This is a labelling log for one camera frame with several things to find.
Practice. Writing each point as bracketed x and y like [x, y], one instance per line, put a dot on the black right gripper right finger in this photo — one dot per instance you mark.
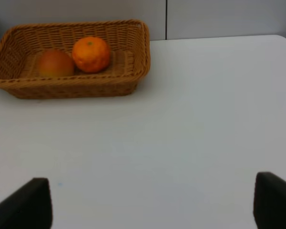
[269, 208]

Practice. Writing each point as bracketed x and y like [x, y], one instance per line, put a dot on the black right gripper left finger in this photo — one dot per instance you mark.
[29, 207]

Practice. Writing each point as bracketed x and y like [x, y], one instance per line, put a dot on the orange mandarin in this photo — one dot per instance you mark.
[91, 54]

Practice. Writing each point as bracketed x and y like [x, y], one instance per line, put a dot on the light orange wicker basket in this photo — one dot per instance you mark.
[22, 45]

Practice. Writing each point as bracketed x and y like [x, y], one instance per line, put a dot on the red yellow peach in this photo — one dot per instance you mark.
[55, 63]

